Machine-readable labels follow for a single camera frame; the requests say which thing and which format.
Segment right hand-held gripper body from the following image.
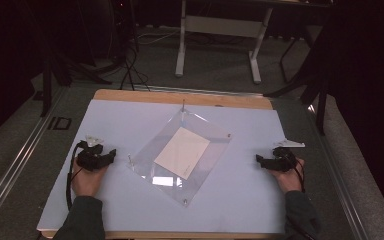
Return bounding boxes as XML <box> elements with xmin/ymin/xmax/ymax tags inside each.
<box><xmin>265</xmin><ymin>138</ymin><xmax>306</xmax><ymax>173</ymax></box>

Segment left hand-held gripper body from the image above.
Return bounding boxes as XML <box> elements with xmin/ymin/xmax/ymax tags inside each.
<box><xmin>75</xmin><ymin>134</ymin><xmax>110</xmax><ymax>173</ymax></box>

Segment clear plastic bag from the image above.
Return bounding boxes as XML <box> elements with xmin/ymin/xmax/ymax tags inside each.
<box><xmin>127</xmin><ymin>99</ymin><xmax>233</xmax><ymax>208</ymax></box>

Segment photo card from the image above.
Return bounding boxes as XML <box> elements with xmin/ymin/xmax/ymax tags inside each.
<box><xmin>153</xmin><ymin>126</ymin><xmax>211</xmax><ymax>181</ymax></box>

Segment person's right hand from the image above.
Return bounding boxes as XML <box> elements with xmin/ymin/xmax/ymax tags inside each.
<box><xmin>267</xmin><ymin>157</ymin><xmax>306</xmax><ymax>195</ymax></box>

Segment person's left hand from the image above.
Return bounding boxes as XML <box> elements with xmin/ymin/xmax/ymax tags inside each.
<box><xmin>71</xmin><ymin>157</ymin><xmax>110</xmax><ymax>198</ymax></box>

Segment white table mat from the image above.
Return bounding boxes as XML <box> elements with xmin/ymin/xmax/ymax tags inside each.
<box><xmin>36</xmin><ymin>98</ymin><xmax>310</xmax><ymax>235</ymax></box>

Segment black chair legs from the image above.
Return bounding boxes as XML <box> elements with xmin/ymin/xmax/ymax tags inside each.
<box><xmin>264</xmin><ymin>31</ymin><xmax>332</xmax><ymax>136</ymax></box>

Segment black tripod stand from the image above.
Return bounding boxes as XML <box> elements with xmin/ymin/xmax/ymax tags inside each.
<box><xmin>39</xmin><ymin>39</ymin><xmax>114</xmax><ymax>118</ymax></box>

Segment dark curtain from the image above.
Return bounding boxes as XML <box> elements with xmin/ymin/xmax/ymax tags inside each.
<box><xmin>0</xmin><ymin>0</ymin><xmax>49</xmax><ymax>146</ymax></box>
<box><xmin>324</xmin><ymin>0</ymin><xmax>384</xmax><ymax>232</ymax></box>

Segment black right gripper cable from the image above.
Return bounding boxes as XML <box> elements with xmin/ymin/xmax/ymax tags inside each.
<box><xmin>288</xmin><ymin>159</ymin><xmax>315</xmax><ymax>240</ymax></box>

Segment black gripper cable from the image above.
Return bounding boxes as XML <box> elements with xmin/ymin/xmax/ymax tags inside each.
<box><xmin>65</xmin><ymin>140</ymin><xmax>88</xmax><ymax>212</ymax></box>
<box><xmin>288</xmin><ymin>159</ymin><xmax>315</xmax><ymax>240</ymax></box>

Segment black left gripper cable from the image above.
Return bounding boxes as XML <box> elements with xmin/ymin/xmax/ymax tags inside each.
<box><xmin>65</xmin><ymin>140</ymin><xmax>88</xmax><ymax>212</ymax></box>

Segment metal floor rail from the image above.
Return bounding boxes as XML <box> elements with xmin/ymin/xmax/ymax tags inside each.
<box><xmin>0</xmin><ymin>87</ymin><xmax>68</xmax><ymax>228</ymax></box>
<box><xmin>307</xmin><ymin>103</ymin><xmax>370</xmax><ymax>240</ymax></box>

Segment black floor cables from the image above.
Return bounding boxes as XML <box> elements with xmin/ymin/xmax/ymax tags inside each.
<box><xmin>118</xmin><ymin>41</ymin><xmax>152</xmax><ymax>92</ymax></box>

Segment white floor cable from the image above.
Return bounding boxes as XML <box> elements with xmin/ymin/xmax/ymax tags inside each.
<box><xmin>135</xmin><ymin>29</ymin><xmax>182</xmax><ymax>46</ymax></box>

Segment white metal desk frame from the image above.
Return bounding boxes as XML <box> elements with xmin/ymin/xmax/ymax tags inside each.
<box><xmin>174</xmin><ymin>0</ymin><xmax>274</xmax><ymax>85</ymax></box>

